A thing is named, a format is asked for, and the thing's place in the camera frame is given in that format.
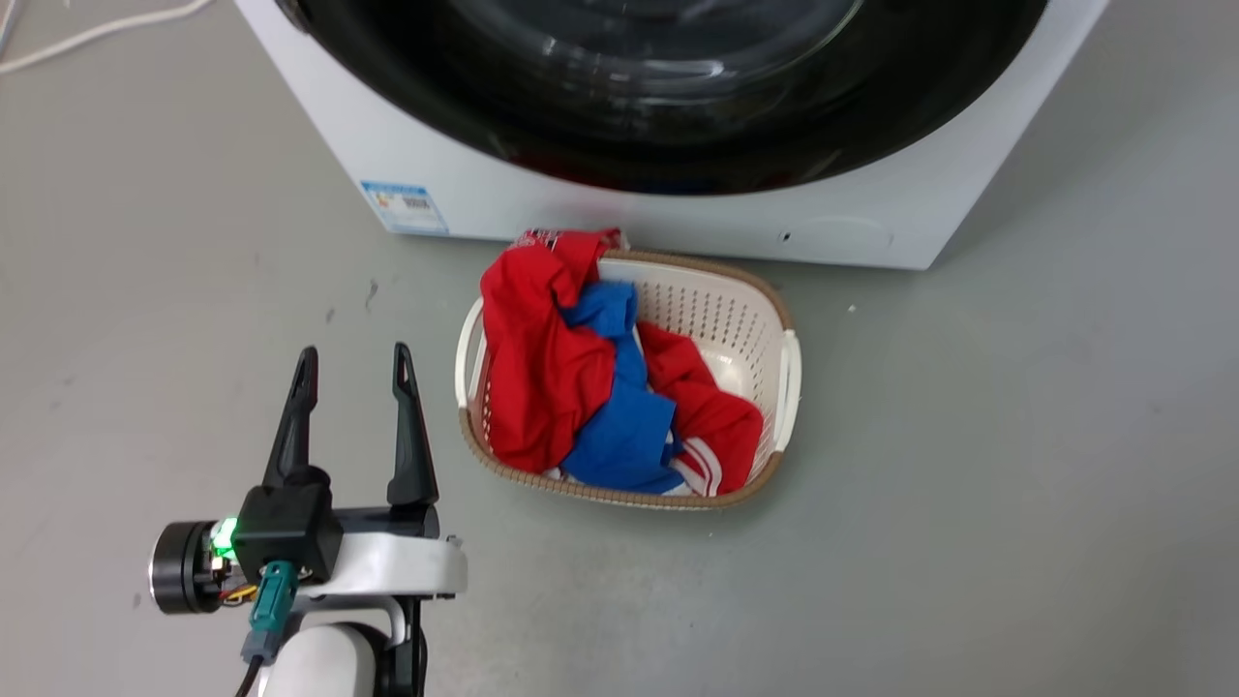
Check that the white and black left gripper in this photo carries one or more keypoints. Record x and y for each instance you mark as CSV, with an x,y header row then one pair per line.
x,y
397,566

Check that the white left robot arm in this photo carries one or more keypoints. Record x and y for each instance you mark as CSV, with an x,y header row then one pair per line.
x,y
324,663

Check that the black glass washing machine door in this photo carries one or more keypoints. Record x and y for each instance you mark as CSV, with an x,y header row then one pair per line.
x,y
668,126

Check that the white front-load washing machine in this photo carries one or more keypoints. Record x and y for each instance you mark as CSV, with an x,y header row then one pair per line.
x,y
871,208

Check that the red garment with white stripes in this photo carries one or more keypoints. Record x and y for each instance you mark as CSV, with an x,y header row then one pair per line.
x,y
542,368

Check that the blue energy label sticker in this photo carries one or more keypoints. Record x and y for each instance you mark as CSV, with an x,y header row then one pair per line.
x,y
407,208

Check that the blue garment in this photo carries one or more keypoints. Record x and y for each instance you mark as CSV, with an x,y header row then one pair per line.
x,y
624,426

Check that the cream plastic laundry basket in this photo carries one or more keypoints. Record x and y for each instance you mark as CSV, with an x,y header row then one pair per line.
x,y
726,315

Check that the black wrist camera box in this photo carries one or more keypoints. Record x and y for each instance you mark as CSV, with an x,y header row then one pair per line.
x,y
286,528

